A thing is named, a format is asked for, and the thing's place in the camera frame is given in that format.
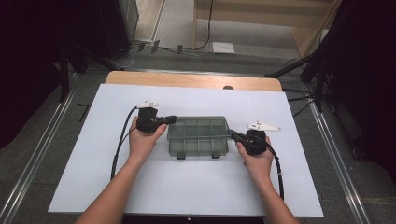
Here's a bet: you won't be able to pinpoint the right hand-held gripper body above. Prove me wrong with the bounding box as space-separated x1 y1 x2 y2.
237 120 282 157

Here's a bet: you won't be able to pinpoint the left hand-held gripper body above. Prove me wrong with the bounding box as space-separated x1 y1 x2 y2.
135 100 166 134

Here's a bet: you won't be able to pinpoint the grey translucent compartment box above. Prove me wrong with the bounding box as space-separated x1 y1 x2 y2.
167 116 232 161

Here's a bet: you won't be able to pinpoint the person's right hand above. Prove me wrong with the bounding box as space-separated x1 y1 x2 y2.
235 136 275 185

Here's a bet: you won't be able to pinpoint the person's left hand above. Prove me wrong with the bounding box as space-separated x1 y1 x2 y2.
128 116 168 161

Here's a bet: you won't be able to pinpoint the white table sheet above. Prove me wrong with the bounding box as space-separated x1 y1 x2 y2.
48 83 325 217

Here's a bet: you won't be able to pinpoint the black angled floor tool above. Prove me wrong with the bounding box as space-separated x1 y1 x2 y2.
77 103 92 123

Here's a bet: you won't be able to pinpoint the black metal stand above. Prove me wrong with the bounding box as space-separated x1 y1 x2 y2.
58 41 125 103
264 27 345 114

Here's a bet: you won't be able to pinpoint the white paper on floor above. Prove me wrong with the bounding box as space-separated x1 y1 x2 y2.
212 41 236 54

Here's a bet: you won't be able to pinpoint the black cabinet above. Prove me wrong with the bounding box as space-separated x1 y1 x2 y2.
95 0 140 61

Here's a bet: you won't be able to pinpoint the dark curtain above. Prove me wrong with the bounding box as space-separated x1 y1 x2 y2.
0 0 104 150
320 0 396 185

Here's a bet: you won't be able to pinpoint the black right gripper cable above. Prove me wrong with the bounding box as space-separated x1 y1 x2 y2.
265 141 285 201

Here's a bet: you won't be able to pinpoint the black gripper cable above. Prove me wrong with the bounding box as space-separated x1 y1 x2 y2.
110 105 139 181
265 141 285 201

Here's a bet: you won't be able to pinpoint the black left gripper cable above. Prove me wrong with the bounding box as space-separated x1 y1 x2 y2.
110 105 139 181

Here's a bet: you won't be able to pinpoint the white floor cable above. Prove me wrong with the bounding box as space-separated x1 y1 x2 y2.
109 46 135 70

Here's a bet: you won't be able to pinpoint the black floor cables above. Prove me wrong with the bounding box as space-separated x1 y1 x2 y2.
281 88 316 119

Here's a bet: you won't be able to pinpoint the aluminium floor rail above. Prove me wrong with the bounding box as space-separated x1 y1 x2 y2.
308 101 372 224
0 89 78 224

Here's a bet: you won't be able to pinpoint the black hanging cable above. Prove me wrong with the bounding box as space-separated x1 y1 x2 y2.
198 0 216 50

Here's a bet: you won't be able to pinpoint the light wooden shelf frame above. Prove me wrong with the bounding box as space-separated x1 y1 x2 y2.
191 0 344 59

